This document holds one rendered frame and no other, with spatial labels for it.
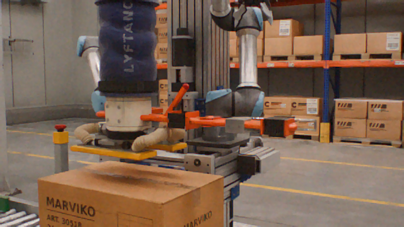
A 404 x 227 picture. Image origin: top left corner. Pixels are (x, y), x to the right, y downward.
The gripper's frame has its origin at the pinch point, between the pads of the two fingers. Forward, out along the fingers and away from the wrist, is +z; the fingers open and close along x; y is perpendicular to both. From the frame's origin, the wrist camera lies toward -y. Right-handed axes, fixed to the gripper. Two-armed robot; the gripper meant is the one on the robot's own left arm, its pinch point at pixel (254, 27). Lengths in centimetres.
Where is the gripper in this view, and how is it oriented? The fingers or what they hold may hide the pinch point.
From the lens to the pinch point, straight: 165.2
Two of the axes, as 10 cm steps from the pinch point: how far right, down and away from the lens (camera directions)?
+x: 8.7, 0.4, -4.9
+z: 0.0, 10.0, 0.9
